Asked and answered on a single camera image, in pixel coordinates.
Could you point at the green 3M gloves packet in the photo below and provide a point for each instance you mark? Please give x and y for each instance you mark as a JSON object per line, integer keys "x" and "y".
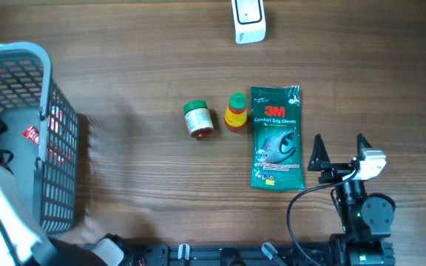
{"x": 276, "y": 123}

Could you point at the white barcode scanner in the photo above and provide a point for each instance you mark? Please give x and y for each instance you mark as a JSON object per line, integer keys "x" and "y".
{"x": 249, "y": 21}

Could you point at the small jar green lid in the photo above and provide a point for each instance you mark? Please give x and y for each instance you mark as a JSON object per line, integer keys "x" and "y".
{"x": 198, "y": 119}

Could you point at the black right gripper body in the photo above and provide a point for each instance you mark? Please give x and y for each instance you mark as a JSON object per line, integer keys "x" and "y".
{"x": 336, "y": 172}

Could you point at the grey plastic shopping basket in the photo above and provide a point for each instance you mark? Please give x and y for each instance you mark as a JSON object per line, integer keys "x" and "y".
{"x": 46, "y": 173}

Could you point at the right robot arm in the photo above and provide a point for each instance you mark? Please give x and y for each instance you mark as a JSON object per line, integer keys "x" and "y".
{"x": 365, "y": 217}

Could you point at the red small packet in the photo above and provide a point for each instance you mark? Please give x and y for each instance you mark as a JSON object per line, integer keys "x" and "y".
{"x": 32, "y": 134}

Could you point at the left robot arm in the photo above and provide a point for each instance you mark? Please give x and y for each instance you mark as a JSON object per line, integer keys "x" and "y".
{"x": 22, "y": 240}

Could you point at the chilli sauce bottle green cap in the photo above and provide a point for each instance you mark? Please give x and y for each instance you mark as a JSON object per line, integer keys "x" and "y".
{"x": 236, "y": 113}

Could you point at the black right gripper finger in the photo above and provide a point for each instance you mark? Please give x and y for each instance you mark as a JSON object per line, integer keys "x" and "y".
{"x": 319, "y": 160}
{"x": 362, "y": 143}

